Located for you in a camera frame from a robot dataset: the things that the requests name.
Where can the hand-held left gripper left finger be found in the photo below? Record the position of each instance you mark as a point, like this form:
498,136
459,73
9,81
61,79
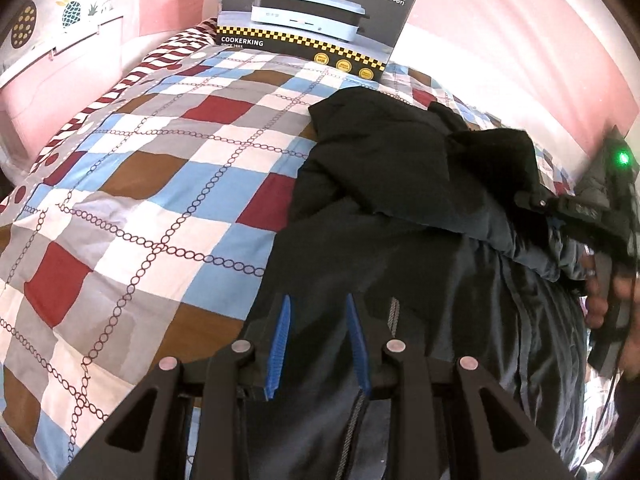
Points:
280,345

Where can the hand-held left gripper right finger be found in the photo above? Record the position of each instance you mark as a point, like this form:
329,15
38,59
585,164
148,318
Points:
358,345

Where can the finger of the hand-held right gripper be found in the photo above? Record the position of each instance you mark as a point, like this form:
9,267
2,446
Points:
555,206

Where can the black jacket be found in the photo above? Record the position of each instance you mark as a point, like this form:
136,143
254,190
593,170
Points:
400,200

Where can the person's right hand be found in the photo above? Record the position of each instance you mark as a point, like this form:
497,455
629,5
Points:
596,290

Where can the checkered bed quilt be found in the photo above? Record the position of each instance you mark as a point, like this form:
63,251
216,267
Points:
150,185

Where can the red white striped cloth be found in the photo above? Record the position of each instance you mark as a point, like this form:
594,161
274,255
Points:
165,55

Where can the cooking pot cardboard box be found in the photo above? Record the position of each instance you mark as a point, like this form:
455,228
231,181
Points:
310,5

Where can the pineapple print cloth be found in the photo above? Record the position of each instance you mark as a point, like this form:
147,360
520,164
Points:
70,10

